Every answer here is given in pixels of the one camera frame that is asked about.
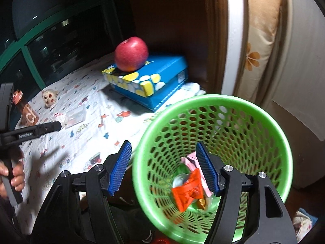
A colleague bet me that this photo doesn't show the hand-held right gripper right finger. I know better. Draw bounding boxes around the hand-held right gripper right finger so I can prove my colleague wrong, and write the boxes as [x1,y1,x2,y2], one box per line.
[195,141,297,244]

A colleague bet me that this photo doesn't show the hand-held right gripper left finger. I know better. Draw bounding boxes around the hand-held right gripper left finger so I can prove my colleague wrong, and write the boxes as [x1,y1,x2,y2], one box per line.
[30,140,132,244]

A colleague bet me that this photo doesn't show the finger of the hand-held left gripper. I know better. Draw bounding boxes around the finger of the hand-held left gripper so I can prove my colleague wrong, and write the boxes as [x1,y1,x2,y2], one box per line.
[34,121,62,136]

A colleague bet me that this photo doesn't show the pink snack packet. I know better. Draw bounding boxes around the pink snack packet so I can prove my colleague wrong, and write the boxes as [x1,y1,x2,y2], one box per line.
[181,151,215,198]

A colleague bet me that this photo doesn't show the red snack packet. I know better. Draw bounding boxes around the red snack packet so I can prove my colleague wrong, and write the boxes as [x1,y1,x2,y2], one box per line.
[171,169,205,212]

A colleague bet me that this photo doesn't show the green plastic basket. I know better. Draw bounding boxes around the green plastic basket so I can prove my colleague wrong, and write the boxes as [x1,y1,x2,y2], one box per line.
[131,94,294,244]

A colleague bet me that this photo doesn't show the person's left hand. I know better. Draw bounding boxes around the person's left hand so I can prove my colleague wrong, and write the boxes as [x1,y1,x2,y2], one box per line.
[0,161,26,199]

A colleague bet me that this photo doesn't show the crumpled white paper wrapper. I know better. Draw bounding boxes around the crumpled white paper wrapper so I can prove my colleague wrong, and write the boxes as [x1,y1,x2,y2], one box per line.
[53,112,67,124]

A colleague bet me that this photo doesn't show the orange water bottle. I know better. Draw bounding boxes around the orange water bottle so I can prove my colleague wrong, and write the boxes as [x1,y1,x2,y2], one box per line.
[13,90,38,126]

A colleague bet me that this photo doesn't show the clear rectangular plastic container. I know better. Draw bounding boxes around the clear rectangular plastic container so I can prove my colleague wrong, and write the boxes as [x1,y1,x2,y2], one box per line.
[65,107,87,127]

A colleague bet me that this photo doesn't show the white plush toy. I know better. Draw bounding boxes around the white plush toy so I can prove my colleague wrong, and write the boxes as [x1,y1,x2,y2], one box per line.
[42,89,59,109]

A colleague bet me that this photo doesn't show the blue spotted shoe box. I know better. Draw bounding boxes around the blue spotted shoe box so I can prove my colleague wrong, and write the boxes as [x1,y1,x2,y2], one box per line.
[102,54,189,112]

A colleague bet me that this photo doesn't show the red apple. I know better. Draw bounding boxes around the red apple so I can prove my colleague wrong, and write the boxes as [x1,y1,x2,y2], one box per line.
[114,37,149,72]

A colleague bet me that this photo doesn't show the floral cloth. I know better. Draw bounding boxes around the floral cloth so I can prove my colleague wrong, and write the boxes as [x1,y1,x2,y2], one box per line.
[292,208,318,236]

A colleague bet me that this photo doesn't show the white cabinet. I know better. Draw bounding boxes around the white cabinet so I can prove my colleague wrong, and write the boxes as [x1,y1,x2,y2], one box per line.
[264,0,325,190]

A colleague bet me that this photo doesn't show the floral beige mattress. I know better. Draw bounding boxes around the floral beige mattress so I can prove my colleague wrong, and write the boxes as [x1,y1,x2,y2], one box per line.
[234,0,284,102]

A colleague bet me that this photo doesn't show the brown wooden panel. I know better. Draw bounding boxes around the brown wooden panel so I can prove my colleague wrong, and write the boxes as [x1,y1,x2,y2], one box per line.
[127,0,227,95]

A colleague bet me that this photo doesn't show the green window frame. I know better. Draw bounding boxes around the green window frame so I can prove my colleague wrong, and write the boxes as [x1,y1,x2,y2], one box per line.
[0,13,122,99]

